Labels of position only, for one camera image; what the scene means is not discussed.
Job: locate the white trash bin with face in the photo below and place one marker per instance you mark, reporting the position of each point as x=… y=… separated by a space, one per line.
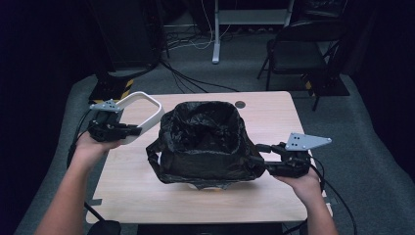
x=192 y=186

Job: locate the black folding chair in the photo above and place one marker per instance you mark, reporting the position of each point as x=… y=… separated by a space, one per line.
x=300 y=55

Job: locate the black plastic trash bag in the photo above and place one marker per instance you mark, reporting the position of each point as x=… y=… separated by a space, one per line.
x=202 y=163

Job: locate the person's left hand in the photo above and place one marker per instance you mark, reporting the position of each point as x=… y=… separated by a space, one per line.
x=88 y=151

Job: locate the dark rounded object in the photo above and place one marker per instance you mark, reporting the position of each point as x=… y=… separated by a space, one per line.
x=104 y=228

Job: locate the person's right hand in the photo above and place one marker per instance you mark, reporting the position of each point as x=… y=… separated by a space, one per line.
x=305 y=187

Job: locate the black cabinet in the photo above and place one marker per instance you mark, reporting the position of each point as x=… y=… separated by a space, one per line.
x=130 y=32

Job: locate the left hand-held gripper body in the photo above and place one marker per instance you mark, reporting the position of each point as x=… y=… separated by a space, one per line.
x=106 y=129

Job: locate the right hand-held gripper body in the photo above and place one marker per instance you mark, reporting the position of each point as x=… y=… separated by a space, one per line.
x=293 y=164

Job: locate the white desk frame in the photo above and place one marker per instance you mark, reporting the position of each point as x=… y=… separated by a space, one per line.
x=216 y=39

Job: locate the round grey table grommet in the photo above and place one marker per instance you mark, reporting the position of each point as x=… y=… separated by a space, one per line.
x=240 y=104

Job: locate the black yellow striped stand base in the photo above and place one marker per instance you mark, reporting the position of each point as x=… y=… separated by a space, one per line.
x=332 y=87
x=107 y=93

